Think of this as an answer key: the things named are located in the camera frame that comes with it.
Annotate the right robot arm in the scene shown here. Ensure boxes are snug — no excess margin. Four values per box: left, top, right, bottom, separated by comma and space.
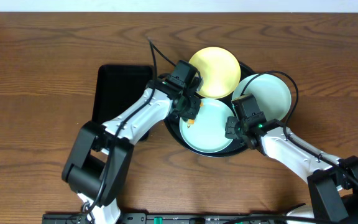
225, 113, 358, 223

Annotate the green yellow sponge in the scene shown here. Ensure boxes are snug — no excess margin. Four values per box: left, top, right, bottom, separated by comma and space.
186, 103, 203, 125

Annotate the mint plate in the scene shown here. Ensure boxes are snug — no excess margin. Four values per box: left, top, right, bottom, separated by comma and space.
179, 98, 234, 153
232, 74, 291, 121

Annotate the yellow plate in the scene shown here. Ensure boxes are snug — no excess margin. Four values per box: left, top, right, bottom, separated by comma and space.
189, 47, 241, 99

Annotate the black rectangular tray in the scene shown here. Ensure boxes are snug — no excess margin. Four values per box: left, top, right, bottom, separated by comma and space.
92, 64, 153, 124

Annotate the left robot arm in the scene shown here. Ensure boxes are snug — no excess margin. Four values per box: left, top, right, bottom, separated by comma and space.
62, 78, 203, 223

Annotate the black round tray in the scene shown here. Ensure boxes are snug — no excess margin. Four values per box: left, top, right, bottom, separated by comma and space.
164, 61, 256, 157

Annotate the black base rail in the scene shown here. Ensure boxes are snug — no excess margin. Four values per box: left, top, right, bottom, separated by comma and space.
41, 212, 291, 224

